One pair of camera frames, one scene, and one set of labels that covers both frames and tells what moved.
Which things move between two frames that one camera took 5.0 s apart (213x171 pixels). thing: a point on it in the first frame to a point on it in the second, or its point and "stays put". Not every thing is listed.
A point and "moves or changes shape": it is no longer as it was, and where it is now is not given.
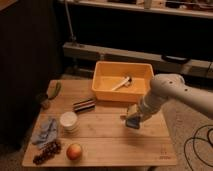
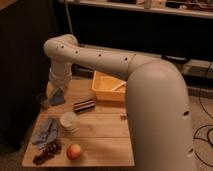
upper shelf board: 148,7 stays put
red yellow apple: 74,151 stays put
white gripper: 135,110 to 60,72
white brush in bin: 126,82 stays put
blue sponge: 133,122 moves or changes shape
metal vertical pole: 73,37 stays put
